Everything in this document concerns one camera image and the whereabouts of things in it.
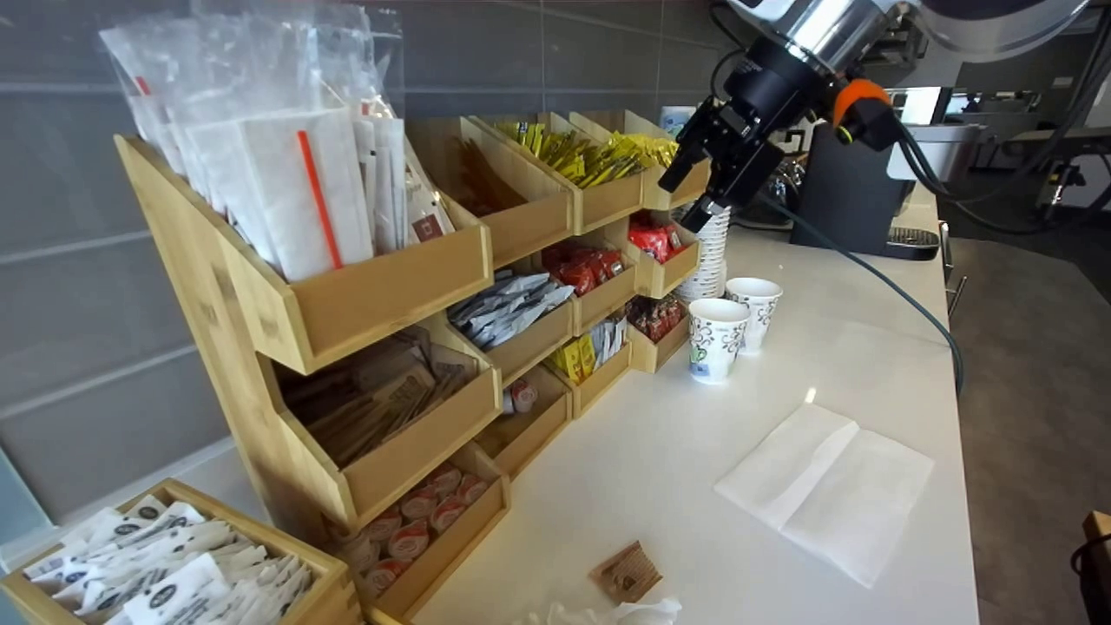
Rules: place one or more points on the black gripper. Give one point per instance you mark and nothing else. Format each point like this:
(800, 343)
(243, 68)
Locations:
(741, 144)

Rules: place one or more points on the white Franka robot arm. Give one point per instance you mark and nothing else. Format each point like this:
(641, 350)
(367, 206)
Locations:
(879, 29)

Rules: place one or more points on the small-bin wooden stand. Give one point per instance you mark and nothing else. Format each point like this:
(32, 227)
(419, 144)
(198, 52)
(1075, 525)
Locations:
(544, 218)

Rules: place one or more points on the large three-tier wooden stand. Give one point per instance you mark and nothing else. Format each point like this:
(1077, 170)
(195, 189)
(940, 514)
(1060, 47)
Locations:
(349, 299)

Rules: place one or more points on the single brown sachet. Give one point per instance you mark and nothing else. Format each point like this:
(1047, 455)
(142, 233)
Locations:
(628, 571)

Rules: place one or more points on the red sachets pile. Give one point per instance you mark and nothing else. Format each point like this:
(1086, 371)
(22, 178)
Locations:
(653, 236)
(585, 264)

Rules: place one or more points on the yellow sachets pile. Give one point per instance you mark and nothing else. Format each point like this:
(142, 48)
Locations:
(593, 156)

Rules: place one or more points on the dark red packets pile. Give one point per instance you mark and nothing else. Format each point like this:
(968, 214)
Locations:
(660, 316)

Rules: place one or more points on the black coffee machine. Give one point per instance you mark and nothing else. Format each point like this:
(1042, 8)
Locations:
(864, 192)

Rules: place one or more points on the white packets small pile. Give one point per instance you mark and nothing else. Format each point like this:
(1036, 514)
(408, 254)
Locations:
(613, 341)

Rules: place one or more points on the yellow packets small pile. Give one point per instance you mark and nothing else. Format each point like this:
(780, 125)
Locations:
(577, 363)

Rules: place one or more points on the black and white sachets pile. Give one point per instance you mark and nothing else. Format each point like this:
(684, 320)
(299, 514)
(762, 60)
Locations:
(507, 308)

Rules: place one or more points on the small creamer cups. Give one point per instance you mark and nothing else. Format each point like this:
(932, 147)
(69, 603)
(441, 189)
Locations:
(521, 400)

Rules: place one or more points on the white wrapped straws bundle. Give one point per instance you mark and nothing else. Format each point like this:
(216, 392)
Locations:
(402, 185)

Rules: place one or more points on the dark desk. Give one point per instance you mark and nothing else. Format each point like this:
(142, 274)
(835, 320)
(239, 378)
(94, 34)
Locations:
(1065, 151)

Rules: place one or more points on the red drinking straw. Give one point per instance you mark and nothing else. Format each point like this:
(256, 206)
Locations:
(321, 194)

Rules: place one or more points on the brown sachets pile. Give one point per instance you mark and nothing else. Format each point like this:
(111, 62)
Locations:
(371, 392)

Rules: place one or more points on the round creamer cups pile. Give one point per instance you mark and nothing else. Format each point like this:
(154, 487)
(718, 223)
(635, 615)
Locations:
(419, 514)

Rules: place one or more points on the clear plastic packet pile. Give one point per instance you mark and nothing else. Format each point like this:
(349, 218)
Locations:
(231, 105)

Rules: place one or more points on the flat wooden box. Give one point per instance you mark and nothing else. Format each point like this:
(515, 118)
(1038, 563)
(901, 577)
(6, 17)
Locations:
(315, 591)

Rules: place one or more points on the white printed sachets pile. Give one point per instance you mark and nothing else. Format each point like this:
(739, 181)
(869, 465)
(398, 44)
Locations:
(161, 566)

